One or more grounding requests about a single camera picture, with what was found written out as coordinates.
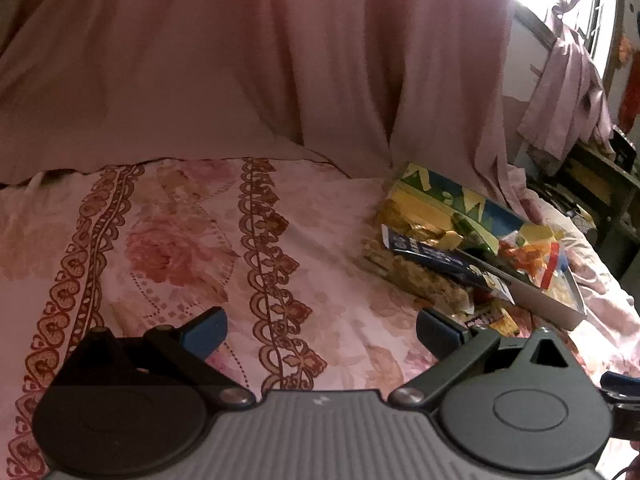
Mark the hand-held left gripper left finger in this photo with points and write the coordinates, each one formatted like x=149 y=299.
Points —
x=205 y=334

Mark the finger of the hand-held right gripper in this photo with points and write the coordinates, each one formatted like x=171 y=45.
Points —
x=622 y=384

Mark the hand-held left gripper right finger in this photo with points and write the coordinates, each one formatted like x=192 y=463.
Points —
x=439 y=332

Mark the dark red snack packet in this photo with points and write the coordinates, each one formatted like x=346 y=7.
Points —
x=477 y=317

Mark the clear nut bar packet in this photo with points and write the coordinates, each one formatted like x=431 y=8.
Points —
x=415 y=277

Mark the small yellow snack packet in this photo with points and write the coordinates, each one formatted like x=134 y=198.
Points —
x=506 y=321

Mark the purple snack packet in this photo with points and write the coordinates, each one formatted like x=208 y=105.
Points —
x=435 y=257

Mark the blue yellow printed cardboard box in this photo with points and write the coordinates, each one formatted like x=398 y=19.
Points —
x=545 y=305

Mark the orange snack packet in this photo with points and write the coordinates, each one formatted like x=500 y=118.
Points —
x=525 y=260

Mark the golden snack bag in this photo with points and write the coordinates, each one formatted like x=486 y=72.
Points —
x=415 y=220

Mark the red strip packet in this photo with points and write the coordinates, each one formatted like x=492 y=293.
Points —
x=551 y=265

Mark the floral bedsheet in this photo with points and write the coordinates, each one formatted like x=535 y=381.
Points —
x=175 y=260

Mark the black fan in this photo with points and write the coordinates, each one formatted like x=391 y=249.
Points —
x=560 y=195

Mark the wooden desk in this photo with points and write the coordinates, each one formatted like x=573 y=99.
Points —
x=595 y=185

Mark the black box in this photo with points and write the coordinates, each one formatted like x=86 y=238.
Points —
x=625 y=150

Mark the tied lilac curtain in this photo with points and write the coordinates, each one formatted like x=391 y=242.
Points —
x=565 y=95

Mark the large pink curtain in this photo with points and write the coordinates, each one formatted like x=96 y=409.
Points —
x=250 y=60

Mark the long orange wall decoration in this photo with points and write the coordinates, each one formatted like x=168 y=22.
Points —
x=631 y=90

